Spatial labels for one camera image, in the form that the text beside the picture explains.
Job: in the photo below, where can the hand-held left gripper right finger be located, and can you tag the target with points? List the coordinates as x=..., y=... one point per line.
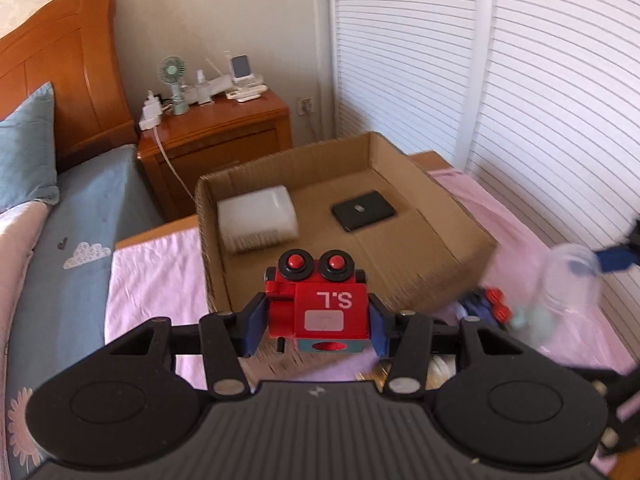
x=380, y=331

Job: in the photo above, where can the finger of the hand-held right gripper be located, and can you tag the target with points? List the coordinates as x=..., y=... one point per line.
x=616, y=258
x=620, y=395

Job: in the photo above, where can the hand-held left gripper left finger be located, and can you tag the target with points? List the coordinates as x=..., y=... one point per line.
x=255, y=322

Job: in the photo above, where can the red toy robot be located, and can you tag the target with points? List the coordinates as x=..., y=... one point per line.
x=320, y=305

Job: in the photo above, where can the cardboard box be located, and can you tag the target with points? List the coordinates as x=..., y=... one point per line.
x=425, y=240

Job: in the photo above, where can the blue toy with red parts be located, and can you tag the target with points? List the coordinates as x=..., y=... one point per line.
x=487, y=305

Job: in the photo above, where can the white plastic object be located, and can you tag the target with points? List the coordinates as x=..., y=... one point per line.
x=442, y=366

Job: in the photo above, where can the white box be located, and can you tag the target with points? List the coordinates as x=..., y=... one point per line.
x=257, y=217

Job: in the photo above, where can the pink towel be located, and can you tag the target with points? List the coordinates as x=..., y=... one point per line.
x=155, y=280

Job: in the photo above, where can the black flat case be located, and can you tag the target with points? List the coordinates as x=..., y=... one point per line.
x=363, y=210

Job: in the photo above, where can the wooden nightstand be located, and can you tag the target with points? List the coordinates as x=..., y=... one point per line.
x=225, y=130

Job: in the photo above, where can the blue bedsheet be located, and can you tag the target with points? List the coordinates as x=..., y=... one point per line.
x=80, y=210

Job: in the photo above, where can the white remote control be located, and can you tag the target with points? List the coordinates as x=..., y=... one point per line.
x=245, y=94

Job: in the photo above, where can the white louvred closet doors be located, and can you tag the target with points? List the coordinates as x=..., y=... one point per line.
x=500, y=60

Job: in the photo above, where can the white power strip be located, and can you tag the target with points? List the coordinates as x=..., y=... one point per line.
x=150, y=112

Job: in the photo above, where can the small white spray bottle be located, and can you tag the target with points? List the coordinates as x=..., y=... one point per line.
x=202, y=91

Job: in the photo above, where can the pink blanket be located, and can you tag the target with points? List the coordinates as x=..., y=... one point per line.
x=17, y=240

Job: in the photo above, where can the white phone stand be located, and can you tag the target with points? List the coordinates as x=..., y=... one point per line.
x=241, y=67

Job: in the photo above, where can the small green desk fan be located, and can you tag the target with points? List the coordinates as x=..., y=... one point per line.
x=173, y=72

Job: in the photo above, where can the blue pillow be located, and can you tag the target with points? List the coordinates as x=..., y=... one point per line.
x=25, y=150

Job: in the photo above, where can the wooden headboard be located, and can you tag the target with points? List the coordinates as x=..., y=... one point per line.
x=65, y=75

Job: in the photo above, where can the wall outlet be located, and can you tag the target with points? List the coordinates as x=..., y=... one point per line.
x=305, y=105

